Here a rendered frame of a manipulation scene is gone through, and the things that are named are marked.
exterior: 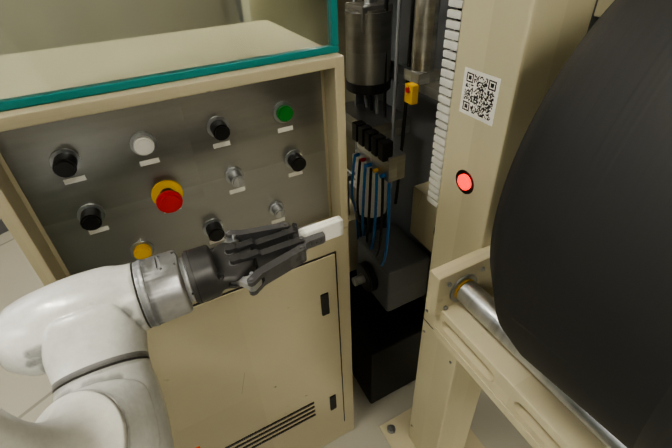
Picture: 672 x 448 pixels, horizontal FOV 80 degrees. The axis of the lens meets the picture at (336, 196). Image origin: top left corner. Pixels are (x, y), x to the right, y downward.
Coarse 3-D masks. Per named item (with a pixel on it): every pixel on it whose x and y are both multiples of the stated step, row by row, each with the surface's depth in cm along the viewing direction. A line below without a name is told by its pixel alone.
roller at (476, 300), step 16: (464, 288) 70; (480, 288) 69; (464, 304) 69; (480, 304) 67; (480, 320) 67; (496, 320) 64; (496, 336) 64; (512, 352) 62; (528, 368) 59; (544, 384) 57; (560, 400) 55; (576, 416) 54; (592, 432) 52; (608, 432) 50
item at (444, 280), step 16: (464, 256) 72; (480, 256) 72; (432, 272) 69; (448, 272) 69; (464, 272) 70; (480, 272) 73; (432, 288) 70; (448, 288) 70; (432, 304) 72; (448, 304) 73
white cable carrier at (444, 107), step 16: (448, 16) 65; (448, 32) 66; (448, 48) 67; (448, 64) 68; (448, 80) 70; (448, 96) 71; (448, 112) 72; (432, 160) 80; (432, 176) 82; (432, 192) 84
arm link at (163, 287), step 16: (160, 256) 52; (176, 256) 53; (144, 272) 50; (160, 272) 50; (176, 272) 50; (144, 288) 49; (160, 288) 49; (176, 288) 50; (144, 304) 49; (160, 304) 49; (176, 304) 50; (192, 304) 55; (160, 320) 51
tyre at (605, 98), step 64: (640, 0) 31; (576, 64) 34; (640, 64) 29; (576, 128) 32; (640, 128) 28; (512, 192) 38; (576, 192) 31; (640, 192) 28; (512, 256) 38; (576, 256) 32; (640, 256) 28; (512, 320) 41; (576, 320) 33; (640, 320) 29; (576, 384) 38; (640, 384) 30
